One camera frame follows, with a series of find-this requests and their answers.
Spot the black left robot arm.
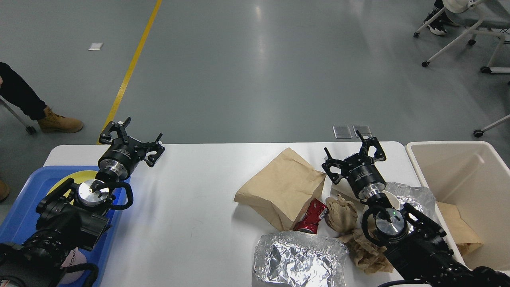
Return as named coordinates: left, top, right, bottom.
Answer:
left=1, top=118, right=165, bottom=287

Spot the brown paper in bin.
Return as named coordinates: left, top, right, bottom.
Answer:
left=436, top=202, right=483, bottom=256

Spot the tan work boot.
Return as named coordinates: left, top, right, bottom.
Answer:
left=37, top=106, right=84, bottom=133

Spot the front aluminium foil tray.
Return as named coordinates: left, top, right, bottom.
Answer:
left=253, top=231, right=349, bottom=287

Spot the brown paper bag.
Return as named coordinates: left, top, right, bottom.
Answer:
left=234, top=148, right=326, bottom=231

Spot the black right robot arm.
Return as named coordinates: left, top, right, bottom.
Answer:
left=322, top=132, right=509, bottom=287

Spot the beige plastic bin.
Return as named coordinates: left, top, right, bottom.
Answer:
left=406, top=141, right=510, bottom=273

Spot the crushed red soda can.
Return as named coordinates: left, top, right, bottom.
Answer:
left=293, top=199, right=329, bottom=234

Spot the rear aluminium foil piece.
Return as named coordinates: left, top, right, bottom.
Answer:
left=385, top=182, right=439, bottom=223

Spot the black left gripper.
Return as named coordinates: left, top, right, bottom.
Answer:
left=97, top=117, right=165, bottom=180

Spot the floor outlet cover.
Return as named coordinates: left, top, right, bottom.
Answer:
left=352, top=125, right=372, bottom=138
left=333, top=125, right=352, bottom=139

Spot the left floor outlet cover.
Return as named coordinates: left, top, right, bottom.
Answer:
left=333, top=125, right=352, bottom=139

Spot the seated person black shoe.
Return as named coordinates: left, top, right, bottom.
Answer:
left=423, top=0, right=447, bottom=36

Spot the pink mug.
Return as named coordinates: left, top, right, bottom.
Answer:
left=59, top=248, right=87, bottom=285

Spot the grey chair leg caster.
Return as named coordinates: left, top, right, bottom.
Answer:
left=0, top=97, right=37, bottom=135

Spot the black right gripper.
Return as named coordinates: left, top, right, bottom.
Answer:
left=322, top=130, right=387, bottom=199

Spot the white office chair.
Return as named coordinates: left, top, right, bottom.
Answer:
left=413, top=0, right=510, bottom=73

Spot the crumpled brown paper napkin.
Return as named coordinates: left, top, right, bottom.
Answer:
left=338, top=228, right=394, bottom=274

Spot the yellow plate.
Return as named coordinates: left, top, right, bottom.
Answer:
left=46, top=170, right=97, bottom=195

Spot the black trouser leg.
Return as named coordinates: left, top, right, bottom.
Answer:
left=0, top=62, right=47, bottom=121

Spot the right floor outlet cover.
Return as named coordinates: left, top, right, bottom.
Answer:
left=352, top=125, right=372, bottom=138

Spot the crumpled brown paper ball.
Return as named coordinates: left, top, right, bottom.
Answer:
left=326, top=196, right=358, bottom=233

